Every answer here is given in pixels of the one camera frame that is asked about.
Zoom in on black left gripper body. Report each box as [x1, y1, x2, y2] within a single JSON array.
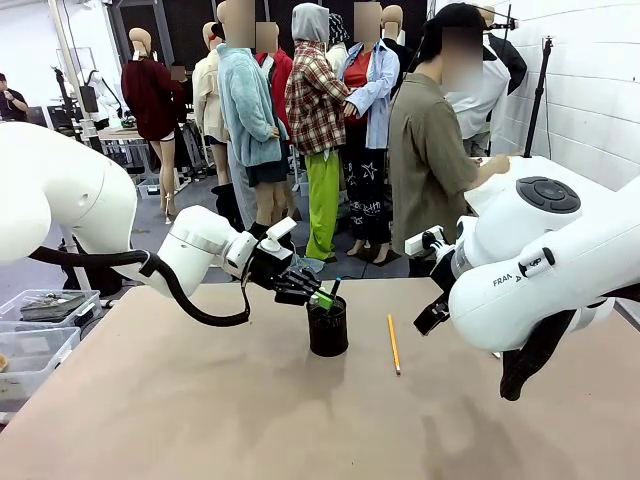
[[243, 238, 296, 294]]

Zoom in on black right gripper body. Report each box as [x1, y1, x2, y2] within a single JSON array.
[[428, 243, 458, 304]]

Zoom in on yellow pencil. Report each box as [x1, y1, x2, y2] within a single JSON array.
[[387, 313, 403, 377]]

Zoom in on person's right forearm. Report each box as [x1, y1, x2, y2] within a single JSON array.
[[462, 167, 494, 195]]

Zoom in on black mesh pen holder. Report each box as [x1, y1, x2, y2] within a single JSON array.
[[305, 294, 350, 358]]

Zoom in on person's right hand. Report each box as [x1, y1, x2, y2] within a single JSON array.
[[478, 155, 511, 176]]

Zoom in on blue cloth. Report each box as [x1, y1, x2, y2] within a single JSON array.
[[291, 252, 326, 275]]

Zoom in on person in olive shirt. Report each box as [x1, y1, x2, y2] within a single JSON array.
[[388, 2, 511, 279]]

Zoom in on grey floor crate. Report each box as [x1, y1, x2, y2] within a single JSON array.
[[135, 177, 166, 200]]

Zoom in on mannequin in light-blue fleece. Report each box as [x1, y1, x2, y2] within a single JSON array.
[[215, 0, 292, 236]]

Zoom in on mannequin in white shirt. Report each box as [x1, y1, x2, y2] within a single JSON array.
[[444, 74, 511, 142]]

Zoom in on black backpack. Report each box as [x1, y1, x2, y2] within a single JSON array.
[[59, 259, 125, 297]]

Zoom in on mannequin in plaid shirt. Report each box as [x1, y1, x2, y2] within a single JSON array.
[[284, 2, 352, 262]]

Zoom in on mannequin in cream jacket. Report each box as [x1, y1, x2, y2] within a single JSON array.
[[192, 22, 232, 187]]

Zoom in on clear plastic bin with tray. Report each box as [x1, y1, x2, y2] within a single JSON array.
[[0, 288, 104, 326]]

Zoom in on white table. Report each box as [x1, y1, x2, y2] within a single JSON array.
[[464, 155, 640, 216]]

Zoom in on mannequin in blue shirt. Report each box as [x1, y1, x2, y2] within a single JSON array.
[[342, 2, 402, 264]]

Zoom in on mannequin in red jacket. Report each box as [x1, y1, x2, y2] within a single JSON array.
[[254, 22, 296, 151]]

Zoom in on background work table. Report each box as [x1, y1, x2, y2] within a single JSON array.
[[97, 125, 151, 144]]

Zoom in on mannequin in dark red sweater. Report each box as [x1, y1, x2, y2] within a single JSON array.
[[121, 27, 187, 217]]

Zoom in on black tripod stand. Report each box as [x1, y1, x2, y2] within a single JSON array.
[[523, 34, 557, 159]]

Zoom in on dark tray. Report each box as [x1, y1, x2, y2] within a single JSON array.
[[19, 292, 86, 323]]

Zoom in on mannequin in black jacket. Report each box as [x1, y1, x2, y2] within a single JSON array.
[[380, 4, 416, 81]]

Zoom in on mannequin in black coat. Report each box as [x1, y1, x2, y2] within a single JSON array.
[[482, 4, 529, 96]]

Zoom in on mannequin in patterned black hood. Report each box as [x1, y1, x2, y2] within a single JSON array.
[[327, 13, 351, 76]]

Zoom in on background person in black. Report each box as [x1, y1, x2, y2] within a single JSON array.
[[0, 72, 30, 124]]

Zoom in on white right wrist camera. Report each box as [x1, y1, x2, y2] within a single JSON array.
[[404, 225, 447, 257]]

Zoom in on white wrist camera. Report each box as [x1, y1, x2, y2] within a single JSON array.
[[263, 217, 299, 252], [404, 225, 447, 257]]

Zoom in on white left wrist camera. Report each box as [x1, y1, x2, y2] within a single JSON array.
[[263, 217, 299, 252]]

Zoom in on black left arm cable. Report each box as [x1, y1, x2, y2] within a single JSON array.
[[27, 247, 251, 327]]

